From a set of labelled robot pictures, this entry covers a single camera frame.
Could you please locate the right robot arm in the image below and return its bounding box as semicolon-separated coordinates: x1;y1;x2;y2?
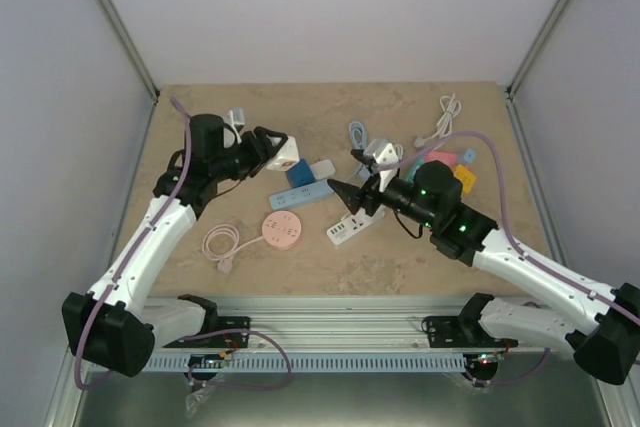
328;150;639;385

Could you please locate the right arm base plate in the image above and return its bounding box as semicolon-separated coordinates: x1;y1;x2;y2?
421;316;519;350

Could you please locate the yellow cube socket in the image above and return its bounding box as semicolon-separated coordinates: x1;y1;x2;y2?
453;164;476;195

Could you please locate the white cube socket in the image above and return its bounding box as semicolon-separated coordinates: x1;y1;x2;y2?
266;136;300;172

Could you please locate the blue slotted cable duct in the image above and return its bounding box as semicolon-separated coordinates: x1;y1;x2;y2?
143;352;466;373

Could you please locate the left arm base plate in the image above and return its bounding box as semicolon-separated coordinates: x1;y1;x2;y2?
159;315;251;349

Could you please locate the small blue charger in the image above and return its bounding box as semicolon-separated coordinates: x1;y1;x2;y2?
458;148;476;165

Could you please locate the pink triangular power strip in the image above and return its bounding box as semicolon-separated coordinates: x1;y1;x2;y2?
424;150;458;168

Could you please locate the aluminium rail frame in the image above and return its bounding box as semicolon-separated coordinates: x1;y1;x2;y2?
46;297;639;426

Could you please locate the white charger block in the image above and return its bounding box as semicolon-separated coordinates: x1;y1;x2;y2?
309;159;336;181

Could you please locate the pink round power strip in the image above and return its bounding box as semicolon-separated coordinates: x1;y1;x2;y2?
261;210;302;250

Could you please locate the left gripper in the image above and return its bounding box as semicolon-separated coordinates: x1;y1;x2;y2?
211;127;288;182

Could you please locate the teal power strip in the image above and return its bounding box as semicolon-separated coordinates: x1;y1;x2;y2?
404;153;429;182

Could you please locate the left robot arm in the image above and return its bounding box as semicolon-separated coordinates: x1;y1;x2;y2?
62;114;299;381

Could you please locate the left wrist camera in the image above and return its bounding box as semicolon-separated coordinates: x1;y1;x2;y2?
222;108;246;148

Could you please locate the dark blue cube socket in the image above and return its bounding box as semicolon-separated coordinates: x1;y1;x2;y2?
286;158;316;189

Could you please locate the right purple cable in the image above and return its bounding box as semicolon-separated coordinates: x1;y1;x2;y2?
379;130;640;388

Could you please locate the purple cable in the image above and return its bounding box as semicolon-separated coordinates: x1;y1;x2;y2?
73;95;294;393
379;130;640;388

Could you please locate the light blue power strip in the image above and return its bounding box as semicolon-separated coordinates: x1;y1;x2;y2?
269;180;334;211

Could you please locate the white power strip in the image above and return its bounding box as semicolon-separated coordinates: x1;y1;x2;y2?
326;207;385;246

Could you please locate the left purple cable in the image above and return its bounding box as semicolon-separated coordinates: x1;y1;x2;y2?
73;95;294;393

